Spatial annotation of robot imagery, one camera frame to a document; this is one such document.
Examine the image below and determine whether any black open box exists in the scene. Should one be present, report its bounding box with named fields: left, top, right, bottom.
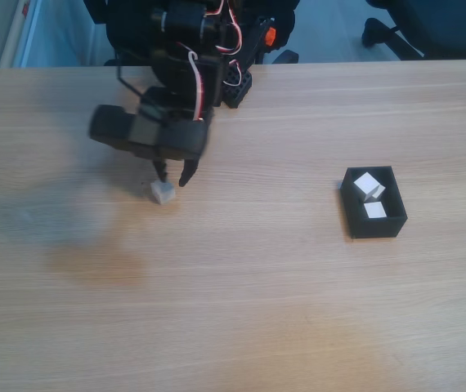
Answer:
left=338, top=165, right=409, bottom=240

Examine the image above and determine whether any white panel with red mark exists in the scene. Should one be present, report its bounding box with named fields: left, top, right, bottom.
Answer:
left=0, top=0, right=42, bottom=69

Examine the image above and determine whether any dark blue office chair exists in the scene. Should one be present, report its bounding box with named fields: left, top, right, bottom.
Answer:
left=361, top=0, right=466, bottom=61

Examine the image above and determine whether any white servo cable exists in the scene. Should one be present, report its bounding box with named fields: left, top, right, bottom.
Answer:
left=187, top=0, right=244, bottom=123

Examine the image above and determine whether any black oval camera box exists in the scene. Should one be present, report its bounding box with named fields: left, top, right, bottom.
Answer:
left=88, top=104, right=210, bottom=161

